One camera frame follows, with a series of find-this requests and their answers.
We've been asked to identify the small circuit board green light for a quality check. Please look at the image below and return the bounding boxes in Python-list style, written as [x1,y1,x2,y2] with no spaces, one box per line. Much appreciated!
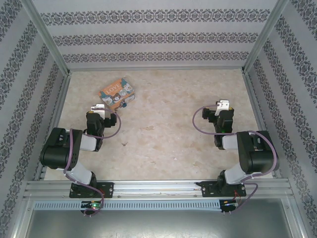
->
[81,201,103,209]

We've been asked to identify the grey metal panel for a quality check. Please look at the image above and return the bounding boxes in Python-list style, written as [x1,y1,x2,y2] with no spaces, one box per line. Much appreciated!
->
[14,198,305,238]

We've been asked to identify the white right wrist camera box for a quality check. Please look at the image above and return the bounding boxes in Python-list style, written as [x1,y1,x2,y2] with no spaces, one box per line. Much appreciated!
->
[214,99,231,117]

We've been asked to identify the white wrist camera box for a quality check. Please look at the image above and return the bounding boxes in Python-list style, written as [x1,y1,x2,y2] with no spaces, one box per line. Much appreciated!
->
[90,103,111,119]
[214,99,231,117]

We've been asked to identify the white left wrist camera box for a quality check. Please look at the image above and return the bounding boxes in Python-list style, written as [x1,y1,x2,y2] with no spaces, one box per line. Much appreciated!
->
[90,103,111,119]

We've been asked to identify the aluminium right side rail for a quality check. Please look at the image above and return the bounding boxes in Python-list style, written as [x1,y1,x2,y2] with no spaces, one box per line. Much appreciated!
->
[242,70,283,179]

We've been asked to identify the aluminium left side rail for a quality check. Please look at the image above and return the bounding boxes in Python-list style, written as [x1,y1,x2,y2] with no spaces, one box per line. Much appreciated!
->
[33,73,72,180]

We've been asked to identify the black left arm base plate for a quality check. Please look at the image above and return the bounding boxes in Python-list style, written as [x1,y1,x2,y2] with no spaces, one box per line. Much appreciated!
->
[69,182,115,199]

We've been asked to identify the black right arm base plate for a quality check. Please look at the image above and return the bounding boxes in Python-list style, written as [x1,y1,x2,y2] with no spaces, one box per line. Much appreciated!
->
[199,181,247,198]

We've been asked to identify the aluminium back rail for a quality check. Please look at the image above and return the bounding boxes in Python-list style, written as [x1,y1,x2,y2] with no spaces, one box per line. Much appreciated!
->
[68,65,246,73]

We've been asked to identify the aluminium right corner post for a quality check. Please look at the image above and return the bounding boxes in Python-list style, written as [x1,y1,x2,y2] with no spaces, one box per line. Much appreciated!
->
[242,0,290,72]

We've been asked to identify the aluminium corner post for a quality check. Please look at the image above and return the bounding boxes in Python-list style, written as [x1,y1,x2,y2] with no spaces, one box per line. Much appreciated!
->
[242,0,290,72]
[19,0,71,75]

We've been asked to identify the aluminium left corner post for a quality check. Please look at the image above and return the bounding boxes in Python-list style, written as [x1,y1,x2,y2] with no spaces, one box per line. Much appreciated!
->
[19,0,71,75]

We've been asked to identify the long aluminium mounting rail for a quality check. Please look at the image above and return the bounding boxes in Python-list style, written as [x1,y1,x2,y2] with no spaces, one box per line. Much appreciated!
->
[23,178,294,200]

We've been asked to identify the grey slotted cable duct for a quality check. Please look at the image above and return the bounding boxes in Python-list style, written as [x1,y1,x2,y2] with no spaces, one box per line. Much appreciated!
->
[33,199,221,212]

